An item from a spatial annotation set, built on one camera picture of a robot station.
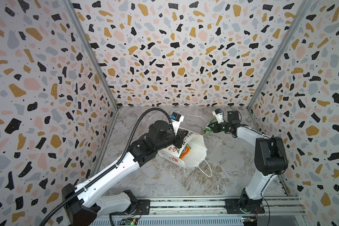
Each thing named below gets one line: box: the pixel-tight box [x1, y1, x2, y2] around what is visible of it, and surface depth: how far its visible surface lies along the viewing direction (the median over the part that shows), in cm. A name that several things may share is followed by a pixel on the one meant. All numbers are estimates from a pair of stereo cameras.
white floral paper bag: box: [157, 131, 208, 170], surface depth 84 cm
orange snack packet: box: [178, 145, 191, 160], surface depth 90 cm
